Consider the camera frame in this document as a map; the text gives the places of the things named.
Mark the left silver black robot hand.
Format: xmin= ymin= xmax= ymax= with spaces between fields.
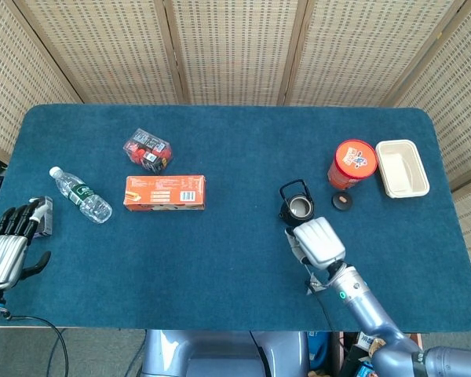
xmin=0 ymin=198 xmax=52 ymax=291

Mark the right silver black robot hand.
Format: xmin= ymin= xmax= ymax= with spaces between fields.
xmin=284 ymin=216 xmax=346 ymax=272

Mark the black teapot lid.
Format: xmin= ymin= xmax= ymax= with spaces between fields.
xmin=330 ymin=192 xmax=353 ymax=211

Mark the orange canister with printed lid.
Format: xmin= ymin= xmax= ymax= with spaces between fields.
xmin=327 ymin=139 xmax=378 ymax=192

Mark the clear plastic water bottle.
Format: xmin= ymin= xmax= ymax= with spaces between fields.
xmin=49 ymin=166 xmax=114 ymax=225

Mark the blue package under table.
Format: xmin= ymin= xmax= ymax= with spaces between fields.
xmin=308 ymin=331 xmax=331 ymax=370

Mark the beige rectangular food tray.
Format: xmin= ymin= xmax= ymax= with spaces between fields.
xmin=374 ymin=139 xmax=431 ymax=199

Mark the blue felt table mat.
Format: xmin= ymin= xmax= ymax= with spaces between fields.
xmin=0 ymin=104 xmax=471 ymax=333

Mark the grey-blue robot torso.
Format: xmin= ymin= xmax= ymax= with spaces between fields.
xmin=141 ymin=329 xmax=311 ymax=377

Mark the orange carton box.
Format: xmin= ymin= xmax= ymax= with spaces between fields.
xmin=122 ymin=174 xmax=206 ymax=212

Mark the clear box of red snacks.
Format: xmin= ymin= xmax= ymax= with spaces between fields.
xmin=122 ymin=127 xmax=174 ymax=174

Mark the woven rattan folding screen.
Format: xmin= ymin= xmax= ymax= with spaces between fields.
xmin=0 ymin=0 xmax=471 ymax=303

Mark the black teapot with handle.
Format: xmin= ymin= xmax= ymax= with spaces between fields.
xmin=278 ymin=179 xmax=316 ymax=229

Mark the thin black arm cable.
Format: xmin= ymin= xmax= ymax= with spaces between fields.
xmin=305 ymin=274 xmax=341 ymax=346

